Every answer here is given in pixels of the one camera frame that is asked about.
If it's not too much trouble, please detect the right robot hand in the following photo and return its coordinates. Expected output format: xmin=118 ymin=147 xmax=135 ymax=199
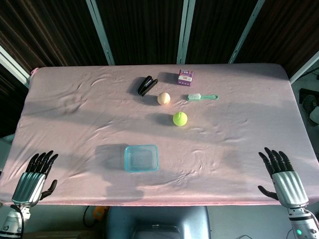
xmin=258 ymin=147 xmax=309 ymax=208

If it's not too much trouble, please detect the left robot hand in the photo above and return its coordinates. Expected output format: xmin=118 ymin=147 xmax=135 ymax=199
xmin=11 ymin=150 xmax=59 ymax=208

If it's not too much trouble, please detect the purple card box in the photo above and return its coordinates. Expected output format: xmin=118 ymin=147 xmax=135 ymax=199
xmin=177 ymin=69 xmax=195 ymax=87

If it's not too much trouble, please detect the orange device under table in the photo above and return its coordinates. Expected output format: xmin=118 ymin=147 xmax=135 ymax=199
xmin=93 ymin=206 xmax=109 ymax=222

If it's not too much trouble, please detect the dark shoe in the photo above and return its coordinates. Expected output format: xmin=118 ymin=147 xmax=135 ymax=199
xmin=302 ymin=94 xmax=319 ymax=125

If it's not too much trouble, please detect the pink tablecloth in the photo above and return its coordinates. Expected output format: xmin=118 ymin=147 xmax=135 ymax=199
xmin=0 ymin=63 xmax=319 ymax=207

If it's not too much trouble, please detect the yellow tennis ball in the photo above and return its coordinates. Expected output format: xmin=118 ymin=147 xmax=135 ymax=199
xmin=172 ymin=112 xmax=188 ymax=127

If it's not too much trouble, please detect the grey robot torso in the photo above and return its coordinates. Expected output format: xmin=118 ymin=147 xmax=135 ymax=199
xmin=106 ymin=206 xmax=212 ymax=239

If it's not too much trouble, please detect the peach coloured ball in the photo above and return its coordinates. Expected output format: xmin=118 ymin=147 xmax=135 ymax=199
xmin=157 ymin=92 xmax=171 ymax=106

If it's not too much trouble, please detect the black stapler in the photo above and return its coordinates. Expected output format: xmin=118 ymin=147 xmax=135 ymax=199
xmin=137 ymin=75 xmax=159 ymax=97

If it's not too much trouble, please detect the grey metal frame post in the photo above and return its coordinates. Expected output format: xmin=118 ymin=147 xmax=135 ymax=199
xmin=85 ymin=0 xmax=116 ymax=66
xmin=0 ymin=44 xmax=31 ymax=88
xmin=289 ymin=50 xmax=319 ymax=84
xmin=228 ymin=0 xmax=266 ymax=64
xmin=176 ymin=0 xmax=196 ymax=65

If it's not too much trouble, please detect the green handled brush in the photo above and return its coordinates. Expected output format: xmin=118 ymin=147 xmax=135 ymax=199
xmin=186 ymin=93 xmax=220 ymax=102

